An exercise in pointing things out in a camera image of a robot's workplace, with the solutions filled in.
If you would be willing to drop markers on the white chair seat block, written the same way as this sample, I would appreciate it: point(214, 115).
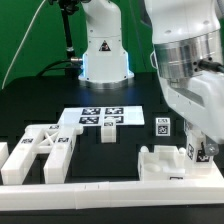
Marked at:
point(164, 163)

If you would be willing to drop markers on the white chair back frame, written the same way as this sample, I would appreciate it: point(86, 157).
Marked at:
point(57, 141)

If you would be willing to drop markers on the white tagged cube near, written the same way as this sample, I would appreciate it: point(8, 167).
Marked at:
point(163, 126)

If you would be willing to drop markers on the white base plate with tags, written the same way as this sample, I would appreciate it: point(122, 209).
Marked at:
point(95, 116)

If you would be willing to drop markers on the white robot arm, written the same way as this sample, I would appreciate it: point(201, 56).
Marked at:
point(186, 54)

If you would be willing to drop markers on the white part at left edge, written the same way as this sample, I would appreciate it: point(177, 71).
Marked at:
point(4, 153)

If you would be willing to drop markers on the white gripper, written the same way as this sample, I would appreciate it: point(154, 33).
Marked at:
point(199, 100)

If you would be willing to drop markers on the white L-shaped border fence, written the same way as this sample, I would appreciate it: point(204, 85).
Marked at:
point(202, 189)

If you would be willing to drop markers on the black camera stand pole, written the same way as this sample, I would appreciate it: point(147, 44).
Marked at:
point(67, 8)

